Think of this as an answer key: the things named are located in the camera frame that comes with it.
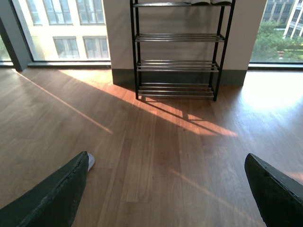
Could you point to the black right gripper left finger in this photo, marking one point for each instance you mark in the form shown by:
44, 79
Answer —
53, 202

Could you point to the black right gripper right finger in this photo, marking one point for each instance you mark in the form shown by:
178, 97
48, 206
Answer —
279, 198

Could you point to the light blue slipper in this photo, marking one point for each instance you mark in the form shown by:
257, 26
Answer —
91, 161

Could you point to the grey knit sneaker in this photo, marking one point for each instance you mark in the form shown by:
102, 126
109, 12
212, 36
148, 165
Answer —
221, 2
200, 2

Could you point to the black metal shoe rack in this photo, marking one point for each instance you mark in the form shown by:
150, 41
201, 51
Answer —
213, 67

